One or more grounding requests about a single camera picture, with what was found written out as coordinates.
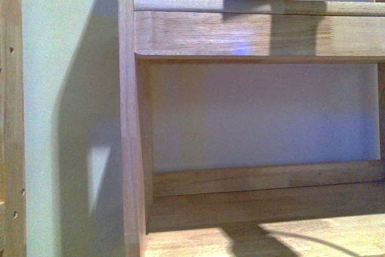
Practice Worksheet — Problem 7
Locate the wooden side panel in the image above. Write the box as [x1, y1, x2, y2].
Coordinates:
[1, 0, 26, 256]

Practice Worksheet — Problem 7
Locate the wooden shelf unit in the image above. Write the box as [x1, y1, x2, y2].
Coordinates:
[118, 0, 384, 256]

